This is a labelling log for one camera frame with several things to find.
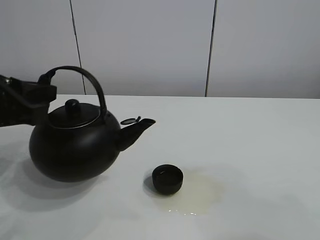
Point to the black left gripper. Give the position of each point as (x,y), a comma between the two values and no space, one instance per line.
(24,102)

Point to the black round teapot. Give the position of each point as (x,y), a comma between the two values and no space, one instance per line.
(79,141)

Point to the small black teacup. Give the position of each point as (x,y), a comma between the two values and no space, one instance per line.
(167,179)

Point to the spilled tea puddle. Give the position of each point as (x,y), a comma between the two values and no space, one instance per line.
(199,191)

